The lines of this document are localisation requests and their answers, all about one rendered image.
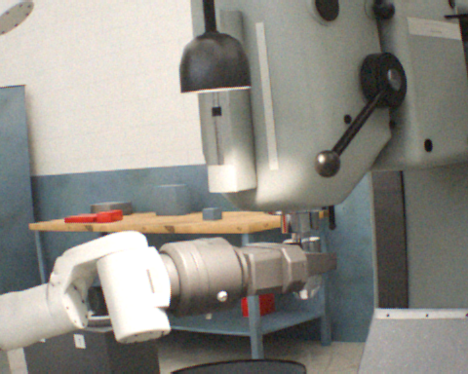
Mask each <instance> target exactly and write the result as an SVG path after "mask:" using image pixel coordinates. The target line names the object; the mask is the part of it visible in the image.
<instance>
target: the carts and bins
mask: <svg viewBox="0 0 468 374"><path fill-rule="evenodd" d="M169 374H307V369H306V367H305V365H304V364H301V363H300V362H297V361H290V360H285V359H277V358H274V359H239V360H229V361H222V362H219V361H216V362H209V363H204V364H200V365H192V366H188V367H185V368H182V369H181V368H180V369H178V370H175V371H173V372H170V373H169Z"/></svg>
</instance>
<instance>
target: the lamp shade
mask: <svg viewBox="0 0 468 374"><path fill-rule="evenodd" d="M178 72H179V81H180V87H179V91H180V94H194V93H207V92H219V91H229V90H238V89H244V88H250V87H251V86H252V78H251V68H250V61H249V59H248V57H247V54H246V53H245V50H244V48H243V46H242V43H241V42H240V41H239V40H237V39H235V38H234V37H232V36H231V35H229V34H227V33H226V34H224V33H219V31H214V32H205V33H203V35H200V36H196V37H194V38H193V39H192V40H190V41H189V42H188V43H187V44H186V45H185V46H184V47H183V50H182V55H181V59H180V63H179V67H178Z"/></svg>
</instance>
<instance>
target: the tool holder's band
mask: <svg viewBox="0 0 468 374"><path fill-rule="evenodd" d="M282 243H283V244H293V245H299V246H300V248H301V250H306V249H314V248H318V247H321V246H322V244H321V240H320V239H319V238H311V239H310V240H307V241H293V240H292V239H290V240H285V241H283V242H282Z"/></svg>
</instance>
